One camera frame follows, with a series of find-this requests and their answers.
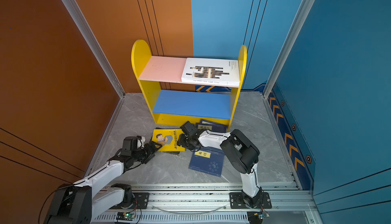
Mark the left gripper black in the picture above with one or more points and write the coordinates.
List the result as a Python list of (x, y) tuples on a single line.
[(150, 152)]

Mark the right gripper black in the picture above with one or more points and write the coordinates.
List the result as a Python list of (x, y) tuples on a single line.
[(180, 139)]

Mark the yellow cartoon cover book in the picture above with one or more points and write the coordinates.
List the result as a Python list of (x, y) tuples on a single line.
[(158, 137)]

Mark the white book brown pattern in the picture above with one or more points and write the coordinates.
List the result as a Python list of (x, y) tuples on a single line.
[(215, 72)]

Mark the black book yellow title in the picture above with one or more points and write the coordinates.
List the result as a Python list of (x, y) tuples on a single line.
[(171, 152)]

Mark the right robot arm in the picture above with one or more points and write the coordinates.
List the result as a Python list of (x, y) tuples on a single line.
[(239, 150)]

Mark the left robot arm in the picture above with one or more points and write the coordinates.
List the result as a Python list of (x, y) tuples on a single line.
[(84, 200)]

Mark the navy book rearmost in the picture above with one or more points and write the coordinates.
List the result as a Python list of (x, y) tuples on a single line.
[(203, 121)]

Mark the navy book near shelf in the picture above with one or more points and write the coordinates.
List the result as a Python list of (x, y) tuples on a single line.
[(212, 127)]

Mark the navy book lowest front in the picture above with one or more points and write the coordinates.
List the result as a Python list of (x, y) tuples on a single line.
[(208, 161)]

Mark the yellow pink blue bookshelf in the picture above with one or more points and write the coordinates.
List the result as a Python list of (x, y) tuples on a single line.
[(174, 108)]

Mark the left green circuit board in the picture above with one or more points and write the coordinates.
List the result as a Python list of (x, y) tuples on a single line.
[(125, 217)]

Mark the right circuit board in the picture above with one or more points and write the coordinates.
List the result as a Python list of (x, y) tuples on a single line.
[(257, 217)]

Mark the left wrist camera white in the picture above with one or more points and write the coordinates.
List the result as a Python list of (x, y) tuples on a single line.
[(140, 141)]

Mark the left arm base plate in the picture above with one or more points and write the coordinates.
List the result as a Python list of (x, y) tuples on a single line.
[(140, 201)]

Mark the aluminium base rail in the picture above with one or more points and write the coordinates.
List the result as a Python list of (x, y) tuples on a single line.
[(209, 203)]

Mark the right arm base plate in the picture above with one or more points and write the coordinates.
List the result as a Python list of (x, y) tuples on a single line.
[(240, 200)]

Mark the aluminium frame post left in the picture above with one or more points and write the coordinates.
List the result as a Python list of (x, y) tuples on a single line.
[(91, 40)]

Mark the aluminium frame post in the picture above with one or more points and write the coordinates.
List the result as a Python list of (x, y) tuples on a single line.
[(297, 24), (91, 40)]

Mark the aluminium frame post right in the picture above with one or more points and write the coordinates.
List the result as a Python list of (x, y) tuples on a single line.
[(297, 24)]

